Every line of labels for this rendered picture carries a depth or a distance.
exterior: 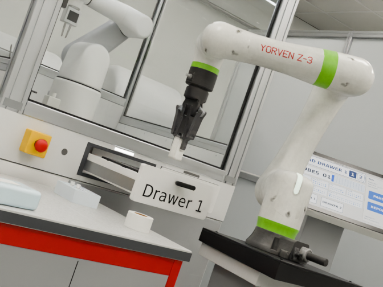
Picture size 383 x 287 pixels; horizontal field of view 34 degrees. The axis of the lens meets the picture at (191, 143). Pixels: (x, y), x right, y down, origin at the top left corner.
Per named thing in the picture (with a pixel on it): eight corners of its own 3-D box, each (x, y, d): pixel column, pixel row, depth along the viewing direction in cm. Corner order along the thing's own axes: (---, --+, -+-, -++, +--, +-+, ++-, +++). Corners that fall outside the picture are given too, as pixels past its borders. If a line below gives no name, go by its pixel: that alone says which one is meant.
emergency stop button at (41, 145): (46, 154, 189) (50, 142, 189) (34, 151, 186) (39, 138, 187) (41, 152, 191) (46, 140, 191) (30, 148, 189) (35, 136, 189)
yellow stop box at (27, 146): (45, 159, 192) (53, 136, 192) (24, 152, 187) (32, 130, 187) (39, 156, 196) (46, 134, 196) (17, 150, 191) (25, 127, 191)
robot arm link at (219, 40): (306, 85, 197) (314, 51, 197) (317, 82, 186) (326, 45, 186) (194, 56, 193) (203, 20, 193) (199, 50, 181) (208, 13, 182)
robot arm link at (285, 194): (286, 236, 198) (306, 179, 199) (301, 242, 182) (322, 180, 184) (248, 222, 196) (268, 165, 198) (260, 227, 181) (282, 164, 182)
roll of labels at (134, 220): (153, 234, 168) (158, 220, 168) (138, 232, 162) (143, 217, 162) (133, 225, 172) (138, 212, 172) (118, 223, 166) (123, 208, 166)
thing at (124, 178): (199, 213, 197) (205, 195, 198) (134, 195, 181) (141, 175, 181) (131, 183, 228) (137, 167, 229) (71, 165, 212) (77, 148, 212)
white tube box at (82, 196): (96, 209, 180) (101, 196, 180) (71, 202, 175) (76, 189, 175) (77, 198, 190) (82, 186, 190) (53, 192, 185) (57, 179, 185)
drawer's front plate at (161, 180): (204, 220, 197) (216, 187, 197) (131, 200, 179) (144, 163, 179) (201, 218, 198) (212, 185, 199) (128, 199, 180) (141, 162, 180)
